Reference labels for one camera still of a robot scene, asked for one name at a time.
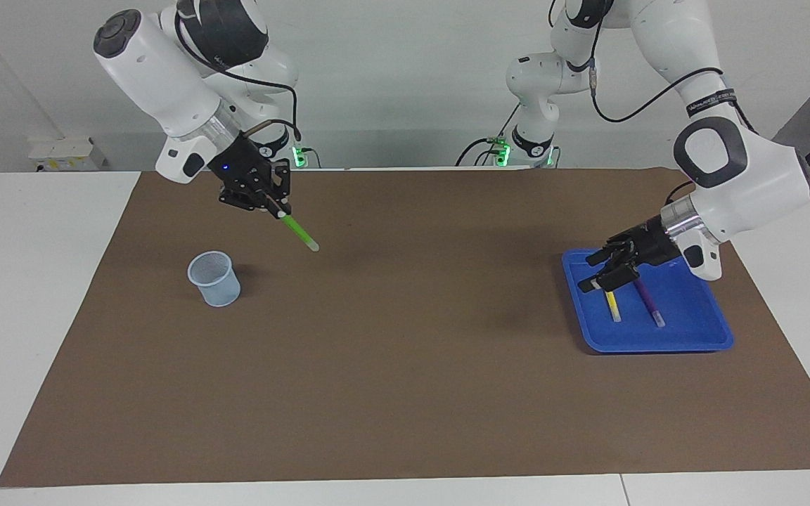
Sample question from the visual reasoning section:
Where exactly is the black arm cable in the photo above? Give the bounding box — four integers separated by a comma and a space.
173, 8, 304, 145
549, 0, 759, 134

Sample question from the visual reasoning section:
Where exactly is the purple pen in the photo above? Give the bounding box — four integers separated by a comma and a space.
631, 278, 667, 328

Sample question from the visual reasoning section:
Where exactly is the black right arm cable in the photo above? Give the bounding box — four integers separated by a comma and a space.
173, 8, 304, 145

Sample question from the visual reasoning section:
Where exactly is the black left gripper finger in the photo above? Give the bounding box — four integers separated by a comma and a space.
577, 264, 641, 294
585, 240, 632, 268

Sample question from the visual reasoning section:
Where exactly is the white power box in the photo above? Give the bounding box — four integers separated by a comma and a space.
28, 137, 105, 172

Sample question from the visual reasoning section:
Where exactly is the brown table mat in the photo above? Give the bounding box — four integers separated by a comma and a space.
0, 167, 810, 488

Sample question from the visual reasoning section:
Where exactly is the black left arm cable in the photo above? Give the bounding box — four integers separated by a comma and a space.
549, 0, 759, 134

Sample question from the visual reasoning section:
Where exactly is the translucent mesh pen cup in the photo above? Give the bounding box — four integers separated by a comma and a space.
187, 251, 242, 308

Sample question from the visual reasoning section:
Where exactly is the blue plastic tray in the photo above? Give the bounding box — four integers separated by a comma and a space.
561, 247, 735, 353

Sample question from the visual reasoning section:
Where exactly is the green pen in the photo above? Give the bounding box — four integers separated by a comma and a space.
280, 213, 321, 252

